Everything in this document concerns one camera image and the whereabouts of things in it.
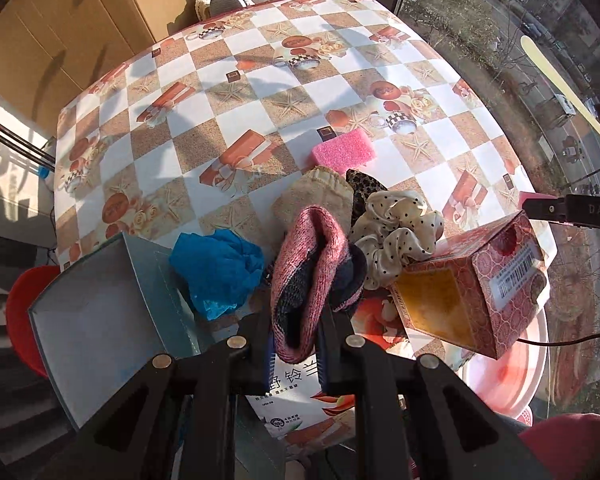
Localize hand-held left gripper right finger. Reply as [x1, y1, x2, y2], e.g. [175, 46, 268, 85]
[315, 305, 551, 480]

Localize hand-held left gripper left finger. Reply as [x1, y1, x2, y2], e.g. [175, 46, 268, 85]
[45, 310, 277, 480]

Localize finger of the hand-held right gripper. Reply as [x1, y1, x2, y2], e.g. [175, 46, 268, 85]
[522, 192, 600, 227]

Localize pink and navy knitted sock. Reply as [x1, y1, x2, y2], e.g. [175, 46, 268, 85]
[270, 205, 368, 363]

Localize cream polka dot scrunchie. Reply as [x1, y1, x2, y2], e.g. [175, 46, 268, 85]
[350, 190, 446, 291]

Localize beige sock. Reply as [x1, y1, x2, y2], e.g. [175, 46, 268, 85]
[271, 165, 355, 233]

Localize grey cardboard box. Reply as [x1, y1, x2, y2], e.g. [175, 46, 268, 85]
[27, 231, 288, 480]

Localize leopard print scrunchie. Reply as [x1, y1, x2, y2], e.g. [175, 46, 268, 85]
[345, 169, 388, 226]

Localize pink sponge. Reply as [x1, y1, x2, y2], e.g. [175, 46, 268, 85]
[517, 191, 558, 211]
[311, 127, 377, 173]

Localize white printed tissue packet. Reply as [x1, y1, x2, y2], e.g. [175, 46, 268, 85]
[257, 355, 356, 456]

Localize red patterned tissue box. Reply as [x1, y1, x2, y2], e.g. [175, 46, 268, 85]
[387, 209, 551, 361]

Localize blue plastic bag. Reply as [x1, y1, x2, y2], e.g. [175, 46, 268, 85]
[169, 229, 266, 322]

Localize pink plastic basin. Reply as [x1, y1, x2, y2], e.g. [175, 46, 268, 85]
[457, 305, 551, 418]

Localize person's leg in pink trousers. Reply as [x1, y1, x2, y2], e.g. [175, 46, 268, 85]
[520, 412, 600, 480]

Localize red plastic chair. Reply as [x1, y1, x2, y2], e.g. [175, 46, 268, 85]
[5, 265, 62, 381]

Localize checkered printed tablecloth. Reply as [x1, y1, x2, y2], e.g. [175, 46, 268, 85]
[52, 0, 561, 376]

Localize brown cardboard sheet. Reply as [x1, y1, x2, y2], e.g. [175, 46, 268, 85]
[0, 0, 201, 126]

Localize black cable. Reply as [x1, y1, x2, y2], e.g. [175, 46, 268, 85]
[517, 330, 600, 347]

